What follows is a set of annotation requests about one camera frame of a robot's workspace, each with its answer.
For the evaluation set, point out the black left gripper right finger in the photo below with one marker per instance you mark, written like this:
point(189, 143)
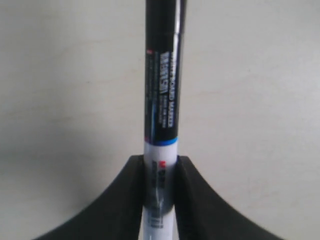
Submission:
point(201, 214)

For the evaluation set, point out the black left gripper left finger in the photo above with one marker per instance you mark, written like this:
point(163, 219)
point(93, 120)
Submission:
point(115, 215)

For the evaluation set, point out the black white whiteboard marker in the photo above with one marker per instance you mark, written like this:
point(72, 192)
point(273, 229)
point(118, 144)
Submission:
point(164, 39)

